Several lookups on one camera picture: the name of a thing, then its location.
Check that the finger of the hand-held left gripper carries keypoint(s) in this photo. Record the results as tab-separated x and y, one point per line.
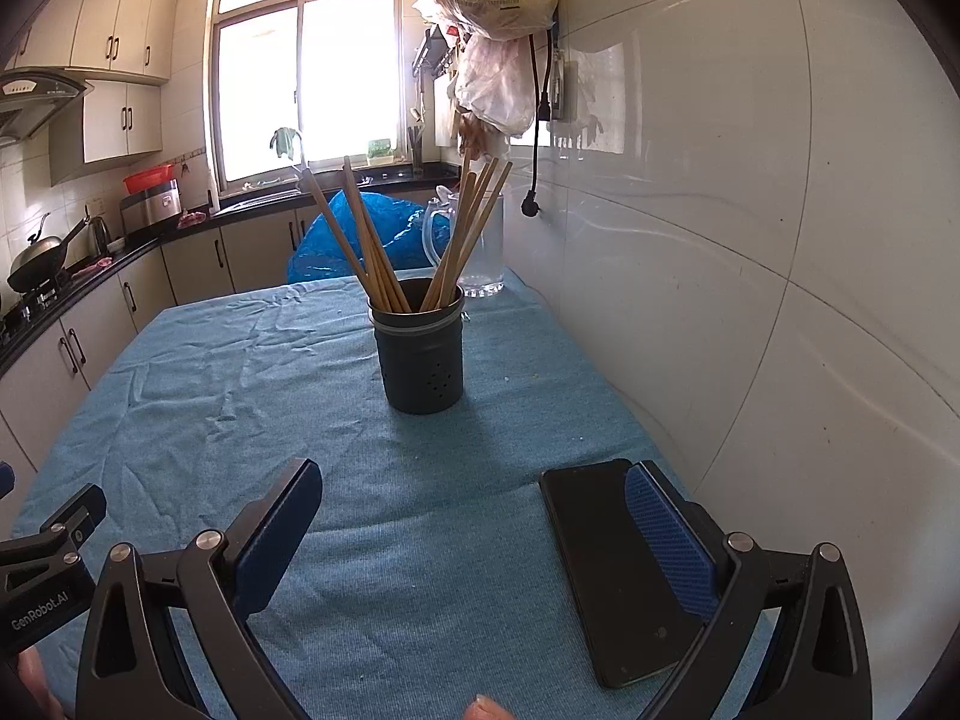
75	517
6	481

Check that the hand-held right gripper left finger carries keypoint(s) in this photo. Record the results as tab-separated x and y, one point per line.
274	532

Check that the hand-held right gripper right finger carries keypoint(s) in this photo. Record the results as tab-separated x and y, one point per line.
671	532

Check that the dark perforated utensil holder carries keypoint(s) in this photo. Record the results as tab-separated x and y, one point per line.
416	375

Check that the bunch of wooden chopsticks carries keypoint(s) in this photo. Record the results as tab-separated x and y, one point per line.
459	240

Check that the person's left hand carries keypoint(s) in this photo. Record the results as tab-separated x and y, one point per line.
37	686

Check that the person's right hand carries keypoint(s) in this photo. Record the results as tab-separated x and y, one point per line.
491	710

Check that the black smartphone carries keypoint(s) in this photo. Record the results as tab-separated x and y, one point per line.
600	562

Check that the blue tablecloth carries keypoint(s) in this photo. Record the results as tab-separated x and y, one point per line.
262	390

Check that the gas stove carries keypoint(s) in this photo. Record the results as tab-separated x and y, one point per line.
37	300

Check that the black wok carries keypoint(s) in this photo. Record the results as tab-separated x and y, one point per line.
37	262

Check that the steel kettle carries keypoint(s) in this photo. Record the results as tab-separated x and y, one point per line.
99	236

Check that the black kitchen countertop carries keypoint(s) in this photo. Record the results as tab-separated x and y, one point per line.
150	244

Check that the blue plastic bag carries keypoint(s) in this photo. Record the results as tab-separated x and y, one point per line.
337	240

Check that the silver rice cooker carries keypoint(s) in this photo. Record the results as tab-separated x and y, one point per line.
150	210

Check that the clear plastic pitcher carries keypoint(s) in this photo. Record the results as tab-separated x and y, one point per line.
487	255

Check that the red plastic basin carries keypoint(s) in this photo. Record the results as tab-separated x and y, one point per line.
150	178

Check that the steel kitchen sink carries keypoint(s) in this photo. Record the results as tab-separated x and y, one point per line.
259	195

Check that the steel faucet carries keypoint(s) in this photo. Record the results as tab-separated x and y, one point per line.
298	154

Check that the steel range hood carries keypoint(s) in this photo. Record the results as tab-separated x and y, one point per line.
37	101

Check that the green cloth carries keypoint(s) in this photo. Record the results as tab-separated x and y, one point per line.
285	142

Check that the green container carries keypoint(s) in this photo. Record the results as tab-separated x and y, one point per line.
380	152

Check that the brown hanging bundle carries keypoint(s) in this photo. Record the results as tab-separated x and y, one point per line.
480	135

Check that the kitchen window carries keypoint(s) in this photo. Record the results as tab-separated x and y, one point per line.
337	75

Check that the white plastic bag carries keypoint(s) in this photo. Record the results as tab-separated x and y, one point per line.
491	86

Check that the small cream wall cabinet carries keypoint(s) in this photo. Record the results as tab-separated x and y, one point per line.
112	127

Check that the white wall box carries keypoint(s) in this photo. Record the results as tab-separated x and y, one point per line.
556	86

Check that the cream upper wall cabinets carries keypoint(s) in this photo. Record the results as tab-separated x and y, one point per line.
105	15

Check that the black wall rack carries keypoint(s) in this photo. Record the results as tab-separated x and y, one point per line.
435	52

